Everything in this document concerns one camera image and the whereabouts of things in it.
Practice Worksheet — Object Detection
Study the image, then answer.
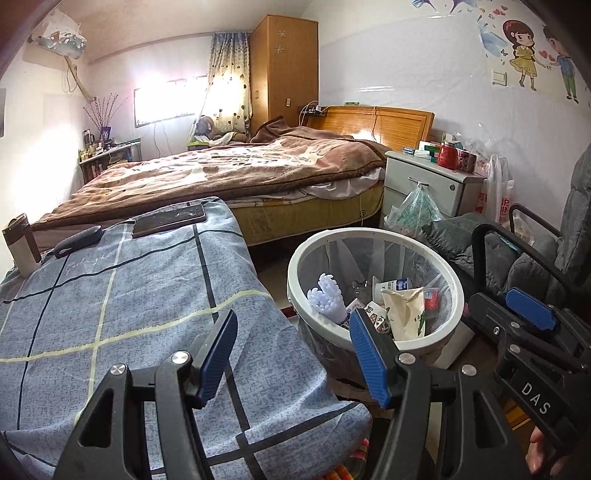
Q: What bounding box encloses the brown teddy bear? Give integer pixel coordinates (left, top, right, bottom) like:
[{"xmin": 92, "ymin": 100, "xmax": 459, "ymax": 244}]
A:
[{"xmin": 191, "ymin": 116, "xmax": 247, "ymax": 145}]

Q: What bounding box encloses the black glasses case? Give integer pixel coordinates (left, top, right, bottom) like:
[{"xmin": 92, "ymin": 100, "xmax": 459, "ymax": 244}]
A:
[{"xmin": 54, "ymin": 225, "xmax": 103, "ymax": 259}]

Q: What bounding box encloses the wooden bed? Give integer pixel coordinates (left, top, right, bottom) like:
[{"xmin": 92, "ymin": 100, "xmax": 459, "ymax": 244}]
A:
[{"xmin": 30, "ymin": 106, "xmax": 435, "ymax": 245}]

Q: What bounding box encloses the air conditioner pipe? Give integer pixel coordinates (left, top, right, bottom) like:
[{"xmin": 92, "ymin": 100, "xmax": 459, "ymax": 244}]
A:
[{"xmin": 65, "ymin": 58, "xmax": 98, "ymax": 102}]

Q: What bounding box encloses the white trash bin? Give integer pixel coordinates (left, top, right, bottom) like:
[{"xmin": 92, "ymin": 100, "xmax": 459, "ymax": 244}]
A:
[{"xmin": 287, "ymin": 227, "xmax": 465, "ymax": 388}]

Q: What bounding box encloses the green print plastic bag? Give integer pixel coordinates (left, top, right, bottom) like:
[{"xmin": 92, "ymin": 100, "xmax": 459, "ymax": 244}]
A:
[{"xmin": 384, "ymin": 182, "xmax": 445, "ymax": 232}]

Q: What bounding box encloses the cluttered desk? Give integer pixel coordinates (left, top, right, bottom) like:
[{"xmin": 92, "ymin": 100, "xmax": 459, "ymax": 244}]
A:
[{"xmin": 78, "ymin": 141, "xmax": 141, "ymax": 185}]

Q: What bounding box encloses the white red plastic bag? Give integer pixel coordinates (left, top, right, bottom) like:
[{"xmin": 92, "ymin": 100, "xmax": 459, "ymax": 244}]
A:
[{"xmin": 480, "ymin": 154, "xmax": 515, "ymax": 227}]

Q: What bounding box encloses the wooden wardrobe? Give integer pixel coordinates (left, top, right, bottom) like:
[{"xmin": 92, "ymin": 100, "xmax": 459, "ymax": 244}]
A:
[{"xmin": 249, "ymin": 15, "xmax": 320, "ymax": 134}]

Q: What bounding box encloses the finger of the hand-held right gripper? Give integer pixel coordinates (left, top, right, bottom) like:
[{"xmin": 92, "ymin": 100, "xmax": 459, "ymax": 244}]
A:
[
  {"xmin": 505, "ymin": 288, "xmax": 591, "ymax": 352},
  {"xmin": 468, "ymin": 293, "xmax": 585, "ymax": 370}
]

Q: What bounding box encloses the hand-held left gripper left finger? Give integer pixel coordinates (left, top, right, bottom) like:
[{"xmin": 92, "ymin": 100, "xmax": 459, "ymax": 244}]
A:
[{"xmin": 53, "ymin": 309, "xmax": 238, "ymax": 480}]

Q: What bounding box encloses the red plaid blanket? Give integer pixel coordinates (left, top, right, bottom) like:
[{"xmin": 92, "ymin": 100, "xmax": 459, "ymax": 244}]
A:
[{"xmin": 323, "ymin": 438, "xmax": 372, "ymax": 480}]

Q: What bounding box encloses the green white medicine box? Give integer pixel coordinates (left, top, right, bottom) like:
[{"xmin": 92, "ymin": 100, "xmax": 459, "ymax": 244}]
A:
[{"xmin": 402, "ymin": 143, "xmax": 439, "ymax": 162}]

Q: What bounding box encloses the beige brown thermos mug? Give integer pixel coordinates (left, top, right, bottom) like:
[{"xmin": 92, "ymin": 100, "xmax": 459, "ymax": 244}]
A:
[{"xmin": 2, "ymin": 213, "xmax": 42, "ymax": 278}]

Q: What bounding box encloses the white bed sheet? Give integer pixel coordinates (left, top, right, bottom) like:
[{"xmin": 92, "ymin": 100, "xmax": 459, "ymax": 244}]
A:
[{"xmin": 305, "ymin": 168, "xmax": 386, "ymax": 199}]

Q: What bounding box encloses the black smartphone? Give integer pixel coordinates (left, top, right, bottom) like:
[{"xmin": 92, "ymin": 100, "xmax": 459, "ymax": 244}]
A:
[{"xmin": 131, "ymin": 204, "xmax": 206, "ymax": 239}]

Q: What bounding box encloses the white nightstand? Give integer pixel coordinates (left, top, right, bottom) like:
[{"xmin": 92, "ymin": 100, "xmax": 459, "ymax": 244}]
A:
[{"xmin": 383, "ymin": 150, "xmax": 488, "ymax": 217}]

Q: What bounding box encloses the clear bin liner bag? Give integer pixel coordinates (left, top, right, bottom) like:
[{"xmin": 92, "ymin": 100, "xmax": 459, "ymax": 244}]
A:
[{"xmin": 295, "ymin": 235, "xmax": 455, "ymax": 342}]

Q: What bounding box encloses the patterned curtain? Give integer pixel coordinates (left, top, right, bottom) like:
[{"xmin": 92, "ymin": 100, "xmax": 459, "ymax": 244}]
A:
[{"xmin": 205, "ymin": 31, "xmax": 252, "ymax": 134}]

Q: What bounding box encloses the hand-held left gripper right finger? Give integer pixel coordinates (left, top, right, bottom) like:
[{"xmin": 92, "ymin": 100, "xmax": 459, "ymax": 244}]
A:
[{"xmin": 348, "ymin": 308, "xmax": 532, "ymax": 480}]

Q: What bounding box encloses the covered air conditioner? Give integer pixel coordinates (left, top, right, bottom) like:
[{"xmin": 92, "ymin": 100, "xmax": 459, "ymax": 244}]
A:
[{"xmin": 28, "ymin": 9, "xmax": 88, "ymax": 58}]

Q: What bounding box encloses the vase with bare branches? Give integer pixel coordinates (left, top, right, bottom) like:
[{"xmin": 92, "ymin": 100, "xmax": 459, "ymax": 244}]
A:
[{"xmin": 83, "ymin": 92, "xmax": 127, "ymax": 141}]

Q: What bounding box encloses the cartoon wall sticker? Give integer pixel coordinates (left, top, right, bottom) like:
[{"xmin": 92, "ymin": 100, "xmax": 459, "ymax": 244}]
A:
[{"xmin": 411, "ymin": 0, "xmax": 583, "ymax": 104}]

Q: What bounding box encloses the black chair frame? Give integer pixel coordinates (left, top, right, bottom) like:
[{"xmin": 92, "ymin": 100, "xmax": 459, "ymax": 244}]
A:
[{"xmin": 471, "ymin": 203, "xmax": 564, "ymax": 301}]

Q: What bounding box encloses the beige paper bag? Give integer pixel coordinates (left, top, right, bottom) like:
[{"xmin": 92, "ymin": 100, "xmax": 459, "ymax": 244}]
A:
[{"xmin": 381, "ymin": 286, "xmax": 426, "ymax": 342}]

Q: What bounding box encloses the brown blanket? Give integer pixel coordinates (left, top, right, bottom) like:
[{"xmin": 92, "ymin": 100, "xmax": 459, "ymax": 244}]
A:
[{"xmin": 30, "ymin": 116, "xmax": 389, "ymax": 232}]

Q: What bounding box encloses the clear plastic bottle red label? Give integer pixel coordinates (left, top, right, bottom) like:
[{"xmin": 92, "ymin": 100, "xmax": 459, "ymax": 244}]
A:
[{"xmin": 424, "ymin": 287, "xmax": 443, "ymax": 320}]

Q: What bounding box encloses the window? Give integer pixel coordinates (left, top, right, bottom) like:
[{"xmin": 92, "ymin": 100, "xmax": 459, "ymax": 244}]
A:
[{"xmin": 133, "ymin": 76, "xmax": 208, "ymax": 129}]

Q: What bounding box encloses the person's right hand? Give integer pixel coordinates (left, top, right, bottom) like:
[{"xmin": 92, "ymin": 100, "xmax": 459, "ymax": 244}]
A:
[{"xmin": 529, "ymin": 426, "xmax": 549, "ymax": 472}]

